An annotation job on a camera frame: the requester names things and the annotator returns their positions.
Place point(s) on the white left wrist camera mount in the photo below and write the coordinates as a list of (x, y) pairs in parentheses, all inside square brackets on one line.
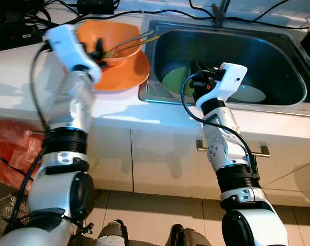
[(67, 43)]

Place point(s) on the stainless steel sink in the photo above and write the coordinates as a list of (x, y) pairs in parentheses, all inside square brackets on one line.
[(247, 51)]

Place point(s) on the thin chrome sink faucet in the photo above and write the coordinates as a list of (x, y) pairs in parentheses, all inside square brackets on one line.
[(220, 15)]

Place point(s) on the gold metal spoon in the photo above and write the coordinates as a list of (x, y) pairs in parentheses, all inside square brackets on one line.
[(144, 41)]

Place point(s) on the silver metal utensil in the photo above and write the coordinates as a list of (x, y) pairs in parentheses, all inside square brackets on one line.
[(139, 37)]

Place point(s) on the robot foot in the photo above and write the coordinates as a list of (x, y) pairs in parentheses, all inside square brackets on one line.
[(190, 238), (112, 236)]

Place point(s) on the orange plastic bag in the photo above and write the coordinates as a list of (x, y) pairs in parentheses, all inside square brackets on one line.
[(11, 154)]

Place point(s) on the orange plastic bowl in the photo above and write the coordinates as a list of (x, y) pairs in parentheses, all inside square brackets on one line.
[(121, 33)]

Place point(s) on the white bowl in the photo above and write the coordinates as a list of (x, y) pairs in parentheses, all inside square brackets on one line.
[(249, 95)]

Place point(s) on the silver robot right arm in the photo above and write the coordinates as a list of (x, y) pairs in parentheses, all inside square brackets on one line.
[(224, 148)]

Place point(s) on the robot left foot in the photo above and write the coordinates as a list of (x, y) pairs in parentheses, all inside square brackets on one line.
[(112, 236)]

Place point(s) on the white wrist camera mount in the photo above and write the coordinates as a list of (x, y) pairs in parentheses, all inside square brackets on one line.
[(67, 43), (229, 79)]

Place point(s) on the black power adapter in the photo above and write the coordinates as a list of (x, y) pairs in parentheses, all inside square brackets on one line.
[(96, 6)]

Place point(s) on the white narrow cabinet door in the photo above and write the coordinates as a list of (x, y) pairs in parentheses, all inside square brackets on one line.
[(111, 159)]

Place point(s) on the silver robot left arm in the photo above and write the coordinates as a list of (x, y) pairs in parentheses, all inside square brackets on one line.
[(67, 107)]

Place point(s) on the green plate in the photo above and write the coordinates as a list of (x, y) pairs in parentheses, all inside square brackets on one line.
[(175, 82)]

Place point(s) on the black power strip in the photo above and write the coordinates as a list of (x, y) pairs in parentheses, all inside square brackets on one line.
[(11, 41)]

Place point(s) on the white sink cabinet door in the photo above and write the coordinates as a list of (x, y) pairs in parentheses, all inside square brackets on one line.
[(165, 164)]

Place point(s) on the orange plastic plate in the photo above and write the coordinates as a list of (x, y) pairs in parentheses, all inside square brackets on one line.
[(124, 79)]

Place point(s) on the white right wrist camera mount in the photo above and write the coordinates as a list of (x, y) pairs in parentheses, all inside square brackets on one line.
[(229, 79)]

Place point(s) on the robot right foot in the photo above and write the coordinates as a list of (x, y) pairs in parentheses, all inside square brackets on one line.
[(190, 238)]

